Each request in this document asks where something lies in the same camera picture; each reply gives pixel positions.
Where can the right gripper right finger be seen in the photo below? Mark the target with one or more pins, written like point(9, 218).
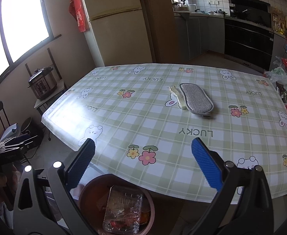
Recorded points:
point(209, 162)

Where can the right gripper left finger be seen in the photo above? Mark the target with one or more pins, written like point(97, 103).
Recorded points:
point(77, 162)

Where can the clear plastic tray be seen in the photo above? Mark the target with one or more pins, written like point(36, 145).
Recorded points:
point(123, 210)

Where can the brown round trash bin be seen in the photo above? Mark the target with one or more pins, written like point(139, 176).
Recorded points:
point(93, 200)

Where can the grey kitchen counter cabinets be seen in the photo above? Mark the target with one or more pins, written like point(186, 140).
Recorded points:
point(199, 33)

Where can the small white side table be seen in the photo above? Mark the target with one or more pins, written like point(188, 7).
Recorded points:
point(60, 89)

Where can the green plaid bunny tablecloth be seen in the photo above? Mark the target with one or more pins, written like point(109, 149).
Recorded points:
point(143, 140)

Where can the electric pressure cooker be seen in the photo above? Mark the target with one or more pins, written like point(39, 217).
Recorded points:
point(43, 83)

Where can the white plastic bags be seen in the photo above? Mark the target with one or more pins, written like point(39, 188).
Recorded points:
point(277, 76)

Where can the black oven stove unit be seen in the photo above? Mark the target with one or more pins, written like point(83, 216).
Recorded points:
point(249, 35)

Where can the beige refrigerator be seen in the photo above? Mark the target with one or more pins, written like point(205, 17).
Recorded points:
point(117, 32)

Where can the red hanging cloth decoration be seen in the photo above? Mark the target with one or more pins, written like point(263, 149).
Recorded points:
point(77, 11)

